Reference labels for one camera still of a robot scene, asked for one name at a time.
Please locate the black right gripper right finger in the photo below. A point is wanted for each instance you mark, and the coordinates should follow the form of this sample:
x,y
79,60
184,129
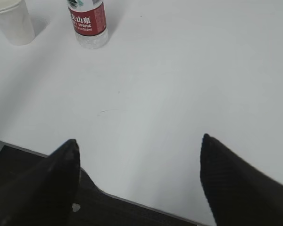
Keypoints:
x,y
237,193

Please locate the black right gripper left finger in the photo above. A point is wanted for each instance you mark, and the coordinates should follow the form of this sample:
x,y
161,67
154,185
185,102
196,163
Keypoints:
x,y
43,196

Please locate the white paper cup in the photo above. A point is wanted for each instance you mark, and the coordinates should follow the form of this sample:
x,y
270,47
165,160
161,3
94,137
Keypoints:
x,y
15,22

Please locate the Nongfu Spring water bottle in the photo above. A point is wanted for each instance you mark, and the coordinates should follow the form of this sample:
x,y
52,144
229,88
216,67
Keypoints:
x,y
89,22

